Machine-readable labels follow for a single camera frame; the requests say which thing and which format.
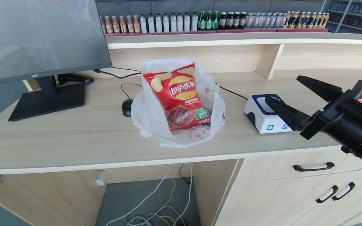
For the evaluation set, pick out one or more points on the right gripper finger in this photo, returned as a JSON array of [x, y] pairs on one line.
[[320, 87], [286, 113]]

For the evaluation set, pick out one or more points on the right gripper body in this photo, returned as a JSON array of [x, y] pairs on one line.
[[347, 121]]

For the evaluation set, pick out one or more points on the white barcode scanner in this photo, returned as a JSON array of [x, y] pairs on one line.
[[262, 121]]

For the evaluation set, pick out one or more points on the red chip bag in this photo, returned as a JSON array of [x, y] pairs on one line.
[[178, 97]]

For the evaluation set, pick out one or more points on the white plastic shopping bag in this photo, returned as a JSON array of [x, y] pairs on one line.
[[146, 116]]

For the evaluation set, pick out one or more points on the white shop shelf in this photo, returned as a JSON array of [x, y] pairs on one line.
[[341, 25]]

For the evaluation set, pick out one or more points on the row of bottles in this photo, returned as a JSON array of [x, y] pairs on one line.
[[181, 22], [357, 7], [357, 21]]

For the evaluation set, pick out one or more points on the black computer mouse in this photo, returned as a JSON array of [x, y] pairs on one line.
[[127, 107]]

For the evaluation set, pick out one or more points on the grey shop shelf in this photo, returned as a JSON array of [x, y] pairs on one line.
[[168, 5]]

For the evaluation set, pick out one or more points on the wooden counter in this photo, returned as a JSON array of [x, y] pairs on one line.
[[74, 138]]

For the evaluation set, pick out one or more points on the black handheld scanner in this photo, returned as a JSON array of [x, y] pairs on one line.
[[74, 78]]

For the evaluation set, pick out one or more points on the black computer monitor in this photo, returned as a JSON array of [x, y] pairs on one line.
[[39, 34]]

